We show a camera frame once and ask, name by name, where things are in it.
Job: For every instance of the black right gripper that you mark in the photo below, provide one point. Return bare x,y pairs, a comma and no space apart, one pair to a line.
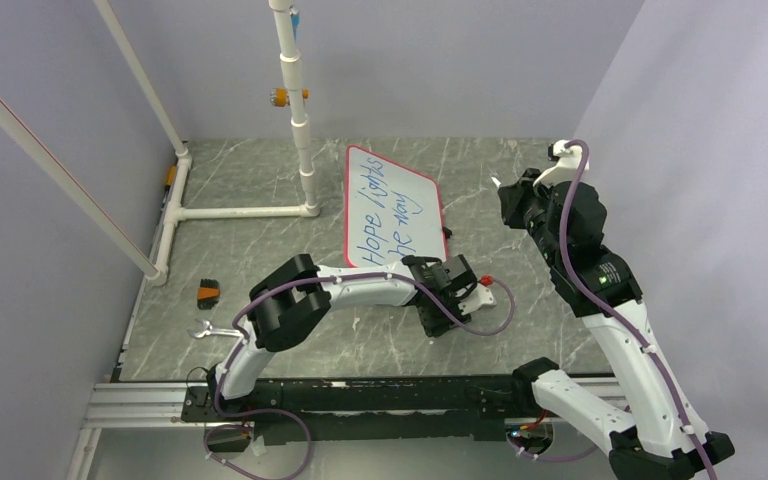
514,196

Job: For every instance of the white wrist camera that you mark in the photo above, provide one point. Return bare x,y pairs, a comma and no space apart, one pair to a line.
568,156
476,296

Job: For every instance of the black orange hex key set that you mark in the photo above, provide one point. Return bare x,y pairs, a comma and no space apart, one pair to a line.
208,294

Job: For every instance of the orange yellow pole clamp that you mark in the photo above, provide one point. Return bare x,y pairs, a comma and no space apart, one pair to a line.
280,97

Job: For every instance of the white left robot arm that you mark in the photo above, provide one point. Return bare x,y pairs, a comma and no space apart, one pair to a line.
286,307

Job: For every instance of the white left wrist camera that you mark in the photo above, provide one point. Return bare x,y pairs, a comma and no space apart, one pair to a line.
476,296

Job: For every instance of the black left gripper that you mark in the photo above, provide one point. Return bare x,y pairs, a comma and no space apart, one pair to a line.
435,327

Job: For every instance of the pink-framed whiteboard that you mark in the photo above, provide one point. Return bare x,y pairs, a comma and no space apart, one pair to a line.
390,211

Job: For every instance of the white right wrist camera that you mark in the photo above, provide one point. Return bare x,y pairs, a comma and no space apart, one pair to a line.
568,156

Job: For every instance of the silver open-end wrench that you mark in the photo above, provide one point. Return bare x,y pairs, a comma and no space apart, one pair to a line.
204,328

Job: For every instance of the blue pole clip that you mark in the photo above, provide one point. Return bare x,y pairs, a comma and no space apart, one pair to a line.
295,20

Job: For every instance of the white PVC vertical pole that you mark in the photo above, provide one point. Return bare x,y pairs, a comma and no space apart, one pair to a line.
292,77

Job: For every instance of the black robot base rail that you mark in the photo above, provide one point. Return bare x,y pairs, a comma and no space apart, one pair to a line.
480,407

